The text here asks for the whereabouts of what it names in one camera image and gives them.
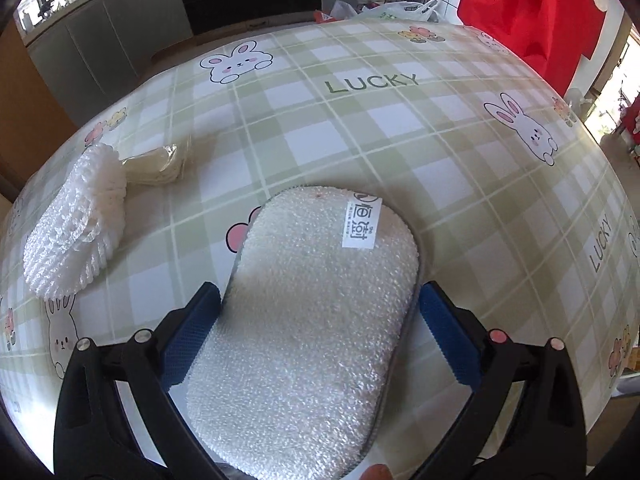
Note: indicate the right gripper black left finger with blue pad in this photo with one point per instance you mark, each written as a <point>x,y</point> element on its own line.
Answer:
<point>154,365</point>

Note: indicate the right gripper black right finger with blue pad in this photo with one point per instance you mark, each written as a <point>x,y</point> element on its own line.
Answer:
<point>486,362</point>

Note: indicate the white scrub sponge pad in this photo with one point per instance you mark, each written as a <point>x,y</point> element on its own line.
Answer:
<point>291,380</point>

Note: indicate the grey kitchen cabinets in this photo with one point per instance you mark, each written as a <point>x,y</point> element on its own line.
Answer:
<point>97,51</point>

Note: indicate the white foam fruit net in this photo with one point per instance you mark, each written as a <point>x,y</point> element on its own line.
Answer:
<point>81,228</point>

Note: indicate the small beige sachet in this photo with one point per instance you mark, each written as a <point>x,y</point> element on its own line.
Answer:
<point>159,166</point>

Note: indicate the green plaid bunny tablecloth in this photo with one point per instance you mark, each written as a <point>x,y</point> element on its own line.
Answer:
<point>520,216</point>

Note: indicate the red apron hanging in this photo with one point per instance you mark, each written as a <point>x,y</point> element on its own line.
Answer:
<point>551,36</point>

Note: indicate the white plastic bag on floor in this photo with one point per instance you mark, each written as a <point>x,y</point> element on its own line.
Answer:
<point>405,10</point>

